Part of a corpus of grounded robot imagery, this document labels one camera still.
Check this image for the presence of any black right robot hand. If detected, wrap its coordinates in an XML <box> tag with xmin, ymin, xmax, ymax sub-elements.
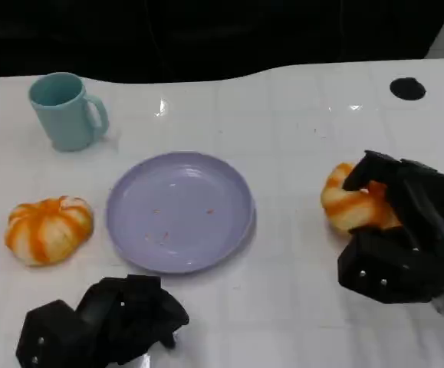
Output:
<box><xmin>337</xmin><ymin>149</ymin><xmax>444</xmax><ymax>306</ymax></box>

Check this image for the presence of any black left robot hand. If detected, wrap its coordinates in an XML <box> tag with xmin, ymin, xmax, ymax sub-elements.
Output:
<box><xmin>15</xmin><ymin>274</ymin><xmax>190</xmax><ymax>368</ymax></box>

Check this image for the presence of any orange white toy bread roll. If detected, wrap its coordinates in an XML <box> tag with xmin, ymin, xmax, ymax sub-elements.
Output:
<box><xmin>321</xmin><ymin>162</ymin><xmax>403</xmax><ymax>233</ymax></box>
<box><xmin>5</xmin><ymin>195</ymin><xmax>95</xmax><ymax>268</ymax></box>

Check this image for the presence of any black round table grommet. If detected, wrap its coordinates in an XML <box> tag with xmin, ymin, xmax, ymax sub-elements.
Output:
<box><xmin>389</xmin><ymin>77</ymin><xmax>426</xmax><ymax>101</ymax></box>

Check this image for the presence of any lilac plate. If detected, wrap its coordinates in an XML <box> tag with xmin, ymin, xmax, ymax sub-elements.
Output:
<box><xmin>105</xmin><ymin>151</ymin><xmax>257</xmax><ymax>275</ymax></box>

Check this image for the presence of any pale green mug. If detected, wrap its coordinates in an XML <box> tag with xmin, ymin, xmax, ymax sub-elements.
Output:
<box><xmin>28</xmin><ymin>71</ymin><xmax>110</xmax><ymax>153</ymax></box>

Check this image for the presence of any black cloth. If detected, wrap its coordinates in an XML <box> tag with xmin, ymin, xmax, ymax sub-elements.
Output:
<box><xmin>0</xmin><ymin>0</ymin><xmax>444</xmax><ymax>84</ymax></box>

